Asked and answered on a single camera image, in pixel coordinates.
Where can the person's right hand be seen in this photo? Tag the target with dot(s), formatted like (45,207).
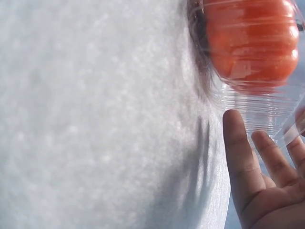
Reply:
(276,202)

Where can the clear ribbed plastic cup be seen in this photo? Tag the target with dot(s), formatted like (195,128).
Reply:
(252,112)

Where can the orange ribbed round object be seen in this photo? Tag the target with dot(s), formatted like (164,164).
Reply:
(252,40)

